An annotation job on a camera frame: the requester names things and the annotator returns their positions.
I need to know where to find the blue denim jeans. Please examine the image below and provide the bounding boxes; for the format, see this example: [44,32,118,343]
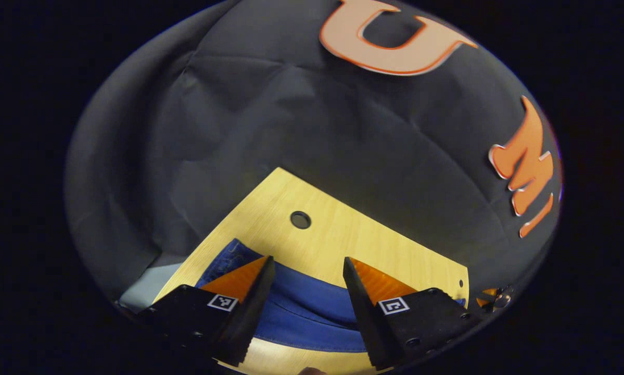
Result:
[195,238,469,354]

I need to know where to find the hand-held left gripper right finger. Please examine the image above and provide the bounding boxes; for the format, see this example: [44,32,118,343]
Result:
[342,256,483,372]

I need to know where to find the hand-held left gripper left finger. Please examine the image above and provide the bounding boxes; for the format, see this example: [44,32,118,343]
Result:
[136,255,276,368]

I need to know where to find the black backdrop cloth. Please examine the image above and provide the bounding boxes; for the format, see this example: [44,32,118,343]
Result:
[65,0,563,303]

